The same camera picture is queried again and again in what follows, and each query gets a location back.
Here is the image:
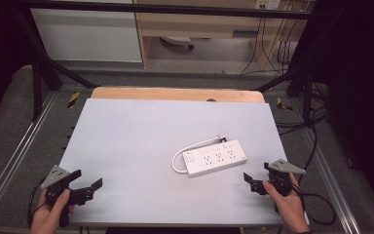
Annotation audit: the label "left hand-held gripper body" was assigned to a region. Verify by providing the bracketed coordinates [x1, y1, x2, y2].
[40, 165, 95, 228]

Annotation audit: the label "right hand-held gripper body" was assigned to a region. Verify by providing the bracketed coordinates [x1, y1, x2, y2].
[250, 158, 307, 198]

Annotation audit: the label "white power strip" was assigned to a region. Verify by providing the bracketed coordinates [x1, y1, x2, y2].
[181, 138, 248, 178]

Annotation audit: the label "person's right hand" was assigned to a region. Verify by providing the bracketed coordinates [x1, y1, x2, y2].
[262, 173, 311, 234]

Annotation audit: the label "person's left hand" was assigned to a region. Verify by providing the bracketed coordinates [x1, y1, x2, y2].
[28, 188, 76, 234]

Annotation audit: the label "wooden board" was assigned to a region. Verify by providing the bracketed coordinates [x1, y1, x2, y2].
[90, 86, 266, 104]

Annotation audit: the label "white cabinet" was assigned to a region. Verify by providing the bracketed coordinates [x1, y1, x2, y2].
[29, 7, 143, 63]

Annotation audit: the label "wooden shelf unit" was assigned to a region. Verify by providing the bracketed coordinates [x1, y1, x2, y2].
[131, 0, 308, 70]

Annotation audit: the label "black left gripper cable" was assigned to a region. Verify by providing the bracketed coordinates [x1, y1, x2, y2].
[26, 175, 49, 229]

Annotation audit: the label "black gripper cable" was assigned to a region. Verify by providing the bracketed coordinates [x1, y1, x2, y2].
[290, 180, 337, 227]
[26, 175, 49, 229]

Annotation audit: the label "aluminium rail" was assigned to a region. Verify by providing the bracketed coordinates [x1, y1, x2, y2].
[299, 125, 362, 234]
[0, 91, 60, 223]

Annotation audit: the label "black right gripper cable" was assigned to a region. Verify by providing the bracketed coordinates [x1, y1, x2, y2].
[290, 180, 337, 227]

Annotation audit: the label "bundle of black floor cables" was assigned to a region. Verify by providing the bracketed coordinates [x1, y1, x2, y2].
[274, 80, 332, 184]

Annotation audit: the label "white power strip cable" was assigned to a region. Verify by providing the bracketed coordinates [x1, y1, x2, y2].
[170, 136, 222, 176]

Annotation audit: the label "hanging black cables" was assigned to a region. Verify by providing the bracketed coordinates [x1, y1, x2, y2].
[239, 15, 298, 76]

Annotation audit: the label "white wall socket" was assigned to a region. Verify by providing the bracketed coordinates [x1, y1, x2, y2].
[253, 0, 282, 11]

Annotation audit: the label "black metal frame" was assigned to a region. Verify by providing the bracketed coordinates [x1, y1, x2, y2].
[11, 0, 350, 129]

